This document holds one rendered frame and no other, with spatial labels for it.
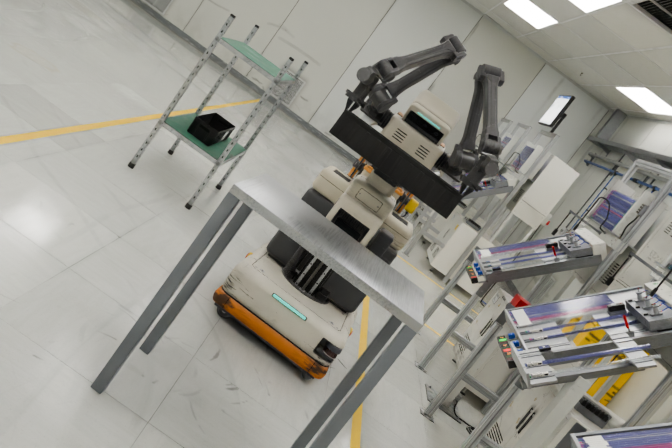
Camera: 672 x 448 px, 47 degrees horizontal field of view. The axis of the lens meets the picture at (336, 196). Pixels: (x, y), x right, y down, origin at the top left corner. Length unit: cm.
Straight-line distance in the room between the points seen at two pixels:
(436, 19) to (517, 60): 138
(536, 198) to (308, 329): 502
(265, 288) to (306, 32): 891
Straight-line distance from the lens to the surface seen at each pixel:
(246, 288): 355
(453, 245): 820
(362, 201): 348
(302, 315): 352
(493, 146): 310
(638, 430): 290
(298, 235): 231
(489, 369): 512
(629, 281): 512
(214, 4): 1243
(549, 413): 332
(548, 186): 824
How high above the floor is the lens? 130
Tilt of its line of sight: 9 degrees down
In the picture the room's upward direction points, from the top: 36 degrees clockwise
